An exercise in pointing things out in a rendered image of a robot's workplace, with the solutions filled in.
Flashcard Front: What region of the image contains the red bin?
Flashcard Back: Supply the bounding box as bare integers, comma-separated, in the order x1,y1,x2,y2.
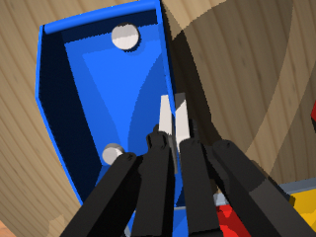
311,101,316,121

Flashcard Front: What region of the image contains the dark grey metal shelf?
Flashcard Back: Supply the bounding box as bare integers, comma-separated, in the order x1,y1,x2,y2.
121,177,316,237

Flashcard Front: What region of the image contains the blue bin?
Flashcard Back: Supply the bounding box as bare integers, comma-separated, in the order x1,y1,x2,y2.
36,0,177,205

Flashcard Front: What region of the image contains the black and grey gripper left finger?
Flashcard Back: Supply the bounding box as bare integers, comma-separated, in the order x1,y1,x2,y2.
59,95,178,237

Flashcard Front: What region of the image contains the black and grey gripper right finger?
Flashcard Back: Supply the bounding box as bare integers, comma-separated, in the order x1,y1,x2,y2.
175,93,316,237

